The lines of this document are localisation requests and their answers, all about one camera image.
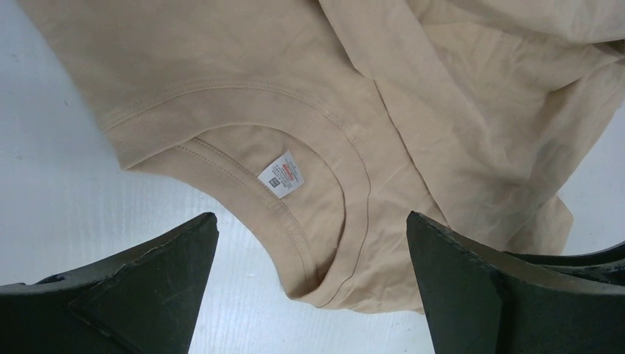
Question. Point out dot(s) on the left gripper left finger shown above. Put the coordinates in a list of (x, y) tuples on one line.
[(145, 299)]

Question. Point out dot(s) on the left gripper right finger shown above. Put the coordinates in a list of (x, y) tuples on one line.
[(480, 300)]

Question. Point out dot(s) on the beige t shirt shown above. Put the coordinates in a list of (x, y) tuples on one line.
[(322, 124)]

